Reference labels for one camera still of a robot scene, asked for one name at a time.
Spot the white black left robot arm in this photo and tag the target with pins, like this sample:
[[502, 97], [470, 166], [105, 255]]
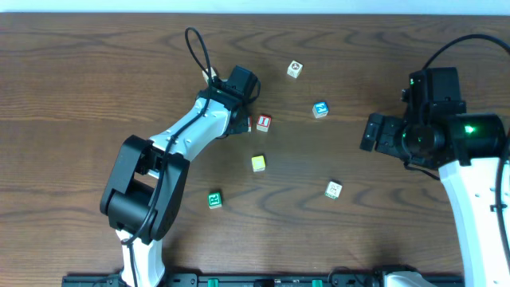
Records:
[[144, 191]]

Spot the white picture wooden block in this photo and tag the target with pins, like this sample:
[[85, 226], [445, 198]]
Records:
[[333, 190]]

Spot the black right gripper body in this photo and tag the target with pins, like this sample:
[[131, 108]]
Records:
[[370, 132]]

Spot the yellow-sided picture block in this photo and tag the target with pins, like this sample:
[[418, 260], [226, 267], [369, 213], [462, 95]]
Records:
[[294, 69]]

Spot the blue number 2 block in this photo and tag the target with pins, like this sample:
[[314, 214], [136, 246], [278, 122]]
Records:
[[320, 109]]

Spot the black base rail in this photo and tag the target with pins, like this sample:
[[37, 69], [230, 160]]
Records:
[[341, 277]]

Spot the green letter R block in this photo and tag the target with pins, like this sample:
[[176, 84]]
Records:
[[214, 200]]

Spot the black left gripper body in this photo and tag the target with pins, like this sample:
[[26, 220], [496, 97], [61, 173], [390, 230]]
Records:
[[242, 124]]

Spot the green picture wooden block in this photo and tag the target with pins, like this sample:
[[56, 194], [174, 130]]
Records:
[[209, 75]]

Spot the red letter A block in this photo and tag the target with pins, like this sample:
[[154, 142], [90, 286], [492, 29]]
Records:
[[249, 124]]

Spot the yellow wooden block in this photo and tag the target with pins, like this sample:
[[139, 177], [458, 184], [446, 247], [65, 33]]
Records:
[[258, 163]]

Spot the red letter I block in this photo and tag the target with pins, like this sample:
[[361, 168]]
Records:
[[263, 123]]

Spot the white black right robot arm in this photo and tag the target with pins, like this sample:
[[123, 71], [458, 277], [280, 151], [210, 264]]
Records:
[[468, 154]]

